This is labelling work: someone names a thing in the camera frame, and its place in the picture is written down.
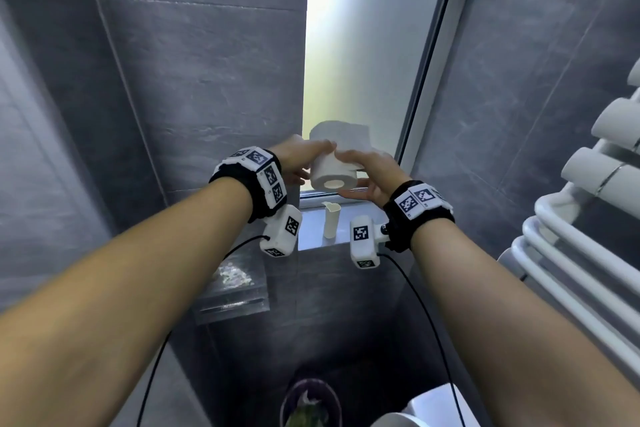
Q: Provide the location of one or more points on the person's left hand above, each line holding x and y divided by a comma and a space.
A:
291, 156

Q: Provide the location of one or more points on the person's right hand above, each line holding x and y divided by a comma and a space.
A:
380, 176

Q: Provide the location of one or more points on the person's right thumb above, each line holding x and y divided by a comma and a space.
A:
352, 157

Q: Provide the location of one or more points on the person's left thumb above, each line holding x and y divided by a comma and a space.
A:
320, 146

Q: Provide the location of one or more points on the white toilet paper roll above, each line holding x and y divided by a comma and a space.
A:
332, 169

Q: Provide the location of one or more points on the person's right forearm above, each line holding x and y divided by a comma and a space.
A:
500, 321

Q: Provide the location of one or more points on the person's left forearm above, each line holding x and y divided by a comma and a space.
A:
125, 291

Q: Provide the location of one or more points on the black left wristband with markers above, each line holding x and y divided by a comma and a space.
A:
260, 176

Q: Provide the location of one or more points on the black wristband with markers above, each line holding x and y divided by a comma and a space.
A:
260, 176
415, 214

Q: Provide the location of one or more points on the small white pitcher cup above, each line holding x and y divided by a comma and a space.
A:
331, 221

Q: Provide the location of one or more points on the grey window sill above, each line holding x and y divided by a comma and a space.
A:
312, 221

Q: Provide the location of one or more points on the black right wristband with markers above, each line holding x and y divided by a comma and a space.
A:
415, 214

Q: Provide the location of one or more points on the white right tracker box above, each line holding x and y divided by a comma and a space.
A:
364, 241

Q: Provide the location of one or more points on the white tracker box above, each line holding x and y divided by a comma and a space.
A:
282, 231
364, 241

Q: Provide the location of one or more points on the white left tracker box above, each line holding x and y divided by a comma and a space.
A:
282, 231

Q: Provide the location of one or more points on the frosted glass window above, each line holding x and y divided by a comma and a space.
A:
360, 31

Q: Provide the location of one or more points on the white towel radiator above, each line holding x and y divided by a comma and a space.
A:
580, 241

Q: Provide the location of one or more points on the dark round pot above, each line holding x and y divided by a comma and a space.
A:
310, 404

